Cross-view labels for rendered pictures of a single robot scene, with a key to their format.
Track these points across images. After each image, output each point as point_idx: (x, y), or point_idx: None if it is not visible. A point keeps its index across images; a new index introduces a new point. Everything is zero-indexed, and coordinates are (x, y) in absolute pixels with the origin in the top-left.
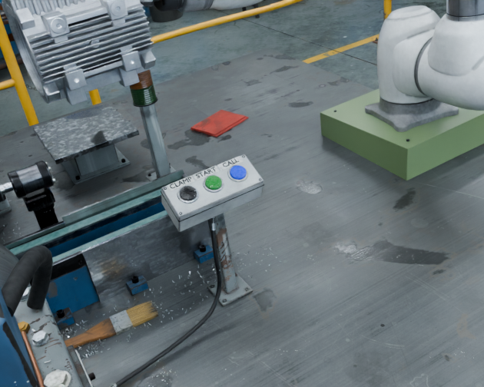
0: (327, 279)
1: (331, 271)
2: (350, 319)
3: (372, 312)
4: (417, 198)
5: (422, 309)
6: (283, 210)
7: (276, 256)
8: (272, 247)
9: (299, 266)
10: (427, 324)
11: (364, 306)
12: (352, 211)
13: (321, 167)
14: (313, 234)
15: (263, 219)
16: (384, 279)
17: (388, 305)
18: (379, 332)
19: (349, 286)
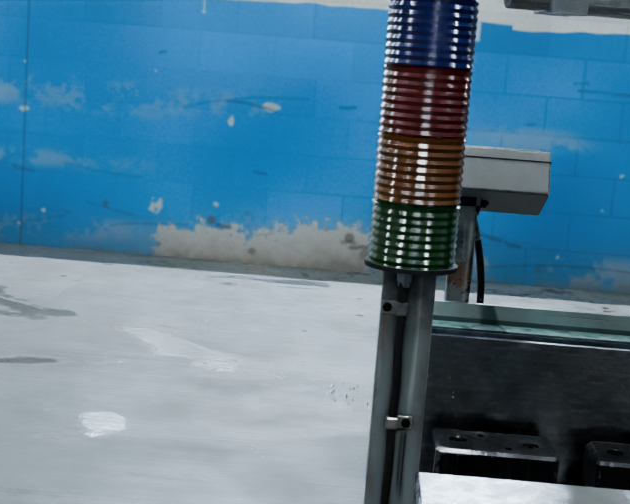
0: (299, 360)
1: (280, 362)
2: (330, 341)
3: (296, 336)
4: (0, 355)
5: (243, 323)
6: (215, 419)
7: (328, 392)
8: (318, 399)
9: (313, 377)
10: (260, 319)
11: (297, 340)
12: (119, 380)
13: (0, 432)
14: (231, 386)
15: (273, 423)
16: (234, 341)
17: (270, 333)
18: (317, 330)
19: (282, 350)
